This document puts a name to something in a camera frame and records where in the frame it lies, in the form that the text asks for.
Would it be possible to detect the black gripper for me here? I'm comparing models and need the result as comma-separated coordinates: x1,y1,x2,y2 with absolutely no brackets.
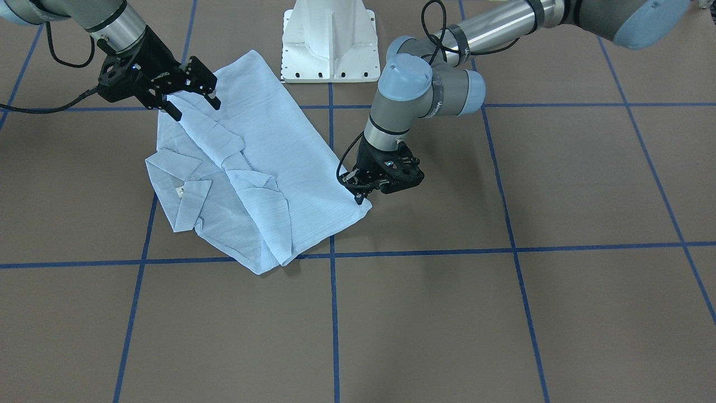
97,26,222,122
338,135,425,205

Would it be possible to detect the light blue button shirt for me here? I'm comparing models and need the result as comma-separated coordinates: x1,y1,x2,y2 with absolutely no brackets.
145,49,371,275

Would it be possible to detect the white camera mast base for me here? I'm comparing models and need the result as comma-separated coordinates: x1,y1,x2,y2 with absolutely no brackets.
281,1,380,83

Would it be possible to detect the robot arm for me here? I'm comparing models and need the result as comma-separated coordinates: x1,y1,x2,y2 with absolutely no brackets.
337,1,690,204
2,1,222,121

